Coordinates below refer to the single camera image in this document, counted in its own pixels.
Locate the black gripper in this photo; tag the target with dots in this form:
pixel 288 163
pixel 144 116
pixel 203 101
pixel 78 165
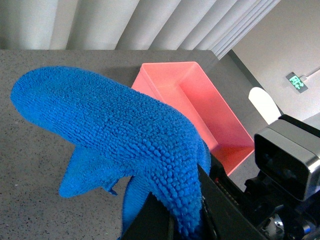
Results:
pixel 264 211

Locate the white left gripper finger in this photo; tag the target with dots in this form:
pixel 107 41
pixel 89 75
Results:
pixel 264 104

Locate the blue microfiber cloth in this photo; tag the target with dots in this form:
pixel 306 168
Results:
pixel 119 132

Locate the green exit sign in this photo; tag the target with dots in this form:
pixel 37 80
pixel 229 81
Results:
pixel 296 82

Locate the pink plastic box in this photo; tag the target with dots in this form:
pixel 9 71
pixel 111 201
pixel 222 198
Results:
pixel 187 88

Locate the white pleated curtain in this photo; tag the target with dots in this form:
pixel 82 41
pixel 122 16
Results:
pixel 215 25

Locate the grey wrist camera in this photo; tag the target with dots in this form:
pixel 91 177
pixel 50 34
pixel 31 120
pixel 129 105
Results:
pixel 288 151

